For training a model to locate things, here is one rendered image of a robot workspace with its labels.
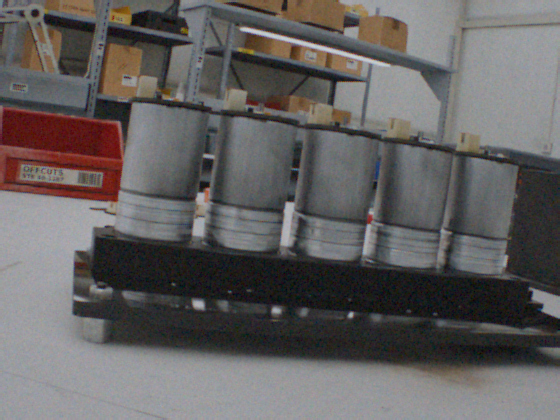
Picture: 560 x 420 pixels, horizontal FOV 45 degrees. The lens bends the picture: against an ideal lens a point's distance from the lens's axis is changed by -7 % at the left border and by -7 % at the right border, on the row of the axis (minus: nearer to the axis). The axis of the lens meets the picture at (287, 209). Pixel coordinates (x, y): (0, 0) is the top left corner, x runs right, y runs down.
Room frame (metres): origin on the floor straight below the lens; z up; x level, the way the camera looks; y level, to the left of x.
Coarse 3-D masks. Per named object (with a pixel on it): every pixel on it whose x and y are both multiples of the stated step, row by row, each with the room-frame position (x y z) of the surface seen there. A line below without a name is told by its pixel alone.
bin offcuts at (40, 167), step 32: (0, 128) 0.50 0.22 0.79; (32, 128) 0.59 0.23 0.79; (64, 128) 0.60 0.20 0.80; (96, 128) 0.62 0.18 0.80; (0, 160) 0.47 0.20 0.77; (32, 160) 0.48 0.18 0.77; (64, 160) 0.49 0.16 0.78; (96, 160) 0.50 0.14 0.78; (32, 192) 0.48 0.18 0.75; (64, 192) 0.49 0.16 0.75; (96, 192) 0.51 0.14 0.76
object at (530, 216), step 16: (528, 176) 0.41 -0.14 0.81; (544, 176) 0.40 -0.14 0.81; (528, 192) 0.41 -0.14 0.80; (544, 192) 0.40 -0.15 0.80; (528, 208) 0.41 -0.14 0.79; (544, 208) 0.40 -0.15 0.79; (528, 224) 0.41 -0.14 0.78; (544, 224) 0.39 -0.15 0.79; (512, 240) 0.42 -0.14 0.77; (528, 240) 0.40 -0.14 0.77; (544, 240) 0.39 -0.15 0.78; (512, 256) 0.41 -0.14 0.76; (528, 256) 0.40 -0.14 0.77; (544, 256) 0.39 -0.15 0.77; (512, 272) 0.41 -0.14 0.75; (528, 272) 0.40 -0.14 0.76; (544, 272) 0.39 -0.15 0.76; (544, 288) 0.37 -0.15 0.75
